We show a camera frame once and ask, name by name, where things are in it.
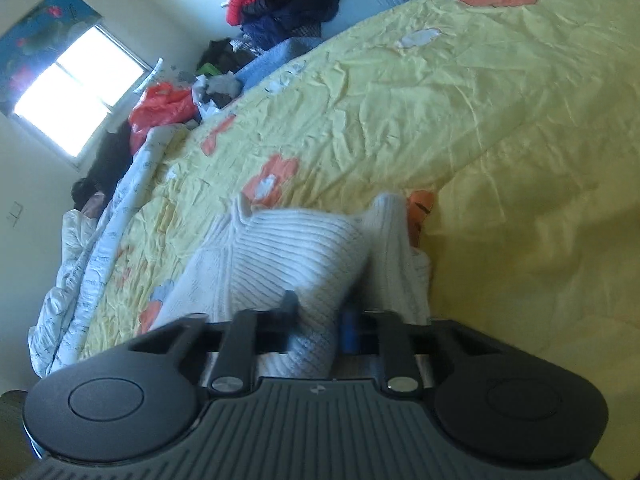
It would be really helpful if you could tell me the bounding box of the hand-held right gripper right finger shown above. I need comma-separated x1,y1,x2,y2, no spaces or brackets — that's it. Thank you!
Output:
341,309,503,397

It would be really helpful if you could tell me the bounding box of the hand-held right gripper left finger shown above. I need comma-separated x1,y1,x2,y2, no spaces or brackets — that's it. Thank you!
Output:
125,290,301,397

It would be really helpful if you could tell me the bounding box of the white knit sweater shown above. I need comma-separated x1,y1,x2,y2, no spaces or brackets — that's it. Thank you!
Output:
149,192,434,380

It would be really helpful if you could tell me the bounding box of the dark clothes pile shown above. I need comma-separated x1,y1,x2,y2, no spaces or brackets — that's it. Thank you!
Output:
239,0,342,56

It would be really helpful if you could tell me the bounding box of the white printed quilt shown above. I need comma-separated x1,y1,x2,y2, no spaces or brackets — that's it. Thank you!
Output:
27,125,193,378

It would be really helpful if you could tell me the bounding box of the yellow floral bedsheet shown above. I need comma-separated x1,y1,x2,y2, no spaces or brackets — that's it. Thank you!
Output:
75,0,640,463

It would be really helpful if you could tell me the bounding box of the black cloth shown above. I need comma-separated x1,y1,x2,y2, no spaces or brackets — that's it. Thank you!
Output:
71,122,135,211

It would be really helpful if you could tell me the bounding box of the red plastic bag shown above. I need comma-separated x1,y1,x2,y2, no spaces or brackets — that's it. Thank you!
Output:
128,82,201,153

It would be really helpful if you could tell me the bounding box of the blue blanket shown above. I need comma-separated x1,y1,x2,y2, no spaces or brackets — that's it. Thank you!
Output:
234,37,323,95

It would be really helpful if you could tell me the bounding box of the bright window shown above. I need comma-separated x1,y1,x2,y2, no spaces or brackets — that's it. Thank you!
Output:
12,25,153,161

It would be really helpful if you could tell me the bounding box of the blue floral curtain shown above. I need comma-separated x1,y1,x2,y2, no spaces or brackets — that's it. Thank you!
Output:
0,0,103,117

